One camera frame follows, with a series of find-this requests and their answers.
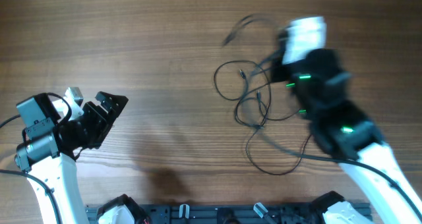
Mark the thin black USB cable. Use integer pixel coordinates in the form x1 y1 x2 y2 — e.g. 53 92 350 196
212 59 313 177

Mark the left camera black cable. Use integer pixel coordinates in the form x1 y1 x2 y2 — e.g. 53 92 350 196
0 92 73 224

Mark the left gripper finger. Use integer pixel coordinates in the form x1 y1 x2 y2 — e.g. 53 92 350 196
110 95 129 124
95 92 119 113

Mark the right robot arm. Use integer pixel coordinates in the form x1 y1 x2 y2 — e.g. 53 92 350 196
273 29 421 223

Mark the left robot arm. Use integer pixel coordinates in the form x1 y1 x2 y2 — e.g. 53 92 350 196
15 87 129 223

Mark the thick black USB cable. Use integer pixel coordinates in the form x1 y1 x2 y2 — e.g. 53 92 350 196
221 14 281 47

